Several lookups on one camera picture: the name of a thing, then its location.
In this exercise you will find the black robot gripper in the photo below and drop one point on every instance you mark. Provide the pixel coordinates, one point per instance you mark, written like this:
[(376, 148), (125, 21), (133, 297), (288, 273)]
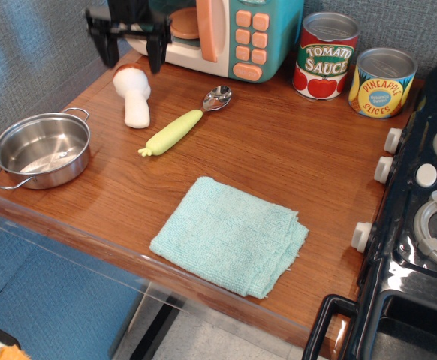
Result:
[(124, 19)]

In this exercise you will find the light teal folded cloth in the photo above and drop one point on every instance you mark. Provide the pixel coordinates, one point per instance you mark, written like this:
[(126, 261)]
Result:
[(231, 238)]

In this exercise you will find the orange plush object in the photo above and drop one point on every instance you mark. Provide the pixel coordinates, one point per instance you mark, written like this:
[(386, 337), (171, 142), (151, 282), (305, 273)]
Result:
[(13, 353)]

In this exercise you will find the tomato sauce can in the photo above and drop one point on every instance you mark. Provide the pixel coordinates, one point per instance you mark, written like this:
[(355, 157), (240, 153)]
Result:
[(326, 48)]

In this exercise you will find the green handled metal spoon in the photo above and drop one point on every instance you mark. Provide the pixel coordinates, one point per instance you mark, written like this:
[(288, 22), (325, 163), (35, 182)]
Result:
[(171, 134)]

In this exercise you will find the plush white brown mushroom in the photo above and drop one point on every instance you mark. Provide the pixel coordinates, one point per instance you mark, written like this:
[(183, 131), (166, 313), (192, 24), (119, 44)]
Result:
[(131, 83)]

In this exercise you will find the small steel pot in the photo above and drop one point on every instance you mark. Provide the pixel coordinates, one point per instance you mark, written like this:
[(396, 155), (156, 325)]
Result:
[(45, 151)]

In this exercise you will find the black toy stove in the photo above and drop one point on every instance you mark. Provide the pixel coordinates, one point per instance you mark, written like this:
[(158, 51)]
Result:
[(395, 313)]

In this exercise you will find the pineapple slices can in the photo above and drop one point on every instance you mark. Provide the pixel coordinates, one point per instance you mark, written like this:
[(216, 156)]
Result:
[(381, 83)]

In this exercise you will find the teal toy microwave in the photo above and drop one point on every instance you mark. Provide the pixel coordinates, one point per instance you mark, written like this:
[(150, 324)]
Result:
[(242, 40)]

